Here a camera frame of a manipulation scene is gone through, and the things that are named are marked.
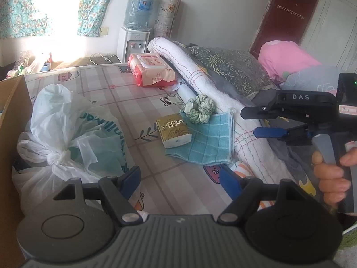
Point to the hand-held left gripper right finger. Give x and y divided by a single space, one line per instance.
230 180

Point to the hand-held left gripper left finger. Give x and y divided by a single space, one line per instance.
131 181

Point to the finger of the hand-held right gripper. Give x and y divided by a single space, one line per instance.
267 132
256 113

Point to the teal checked cloth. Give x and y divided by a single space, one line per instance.
209 139

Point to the printed cardboard box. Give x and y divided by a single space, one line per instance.
11 111

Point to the person's right hand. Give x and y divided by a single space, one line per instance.
332 181

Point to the grey floral quilt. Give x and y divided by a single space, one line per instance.
312 78

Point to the green leaf print pillow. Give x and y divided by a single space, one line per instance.
231 67

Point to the pink pillow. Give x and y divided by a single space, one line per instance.
284 55

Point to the green floral scrunchie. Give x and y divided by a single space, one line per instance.
199 109

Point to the gold tissue packet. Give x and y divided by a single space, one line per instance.
173 129

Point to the dark red door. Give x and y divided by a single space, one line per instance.
287 33

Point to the white wardrobe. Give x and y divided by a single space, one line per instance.
334 33

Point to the knotted white plastic bag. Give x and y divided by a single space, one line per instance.
36 181

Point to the white rolled towel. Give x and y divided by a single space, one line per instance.
178 58

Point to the green print plastic bag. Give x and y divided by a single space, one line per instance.
55 109

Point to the red wet wipes packet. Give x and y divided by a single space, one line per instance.
150 69

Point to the rolled printed mat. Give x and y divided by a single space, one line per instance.
167 14

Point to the white water dispenser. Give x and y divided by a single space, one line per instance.
125 44

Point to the crumpled white plastic bag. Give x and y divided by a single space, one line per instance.
36 64

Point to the blue water bottle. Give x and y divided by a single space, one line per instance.
139 11

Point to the white wall hook rack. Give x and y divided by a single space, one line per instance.
279 6

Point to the beige wall socket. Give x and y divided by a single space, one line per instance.
104 31

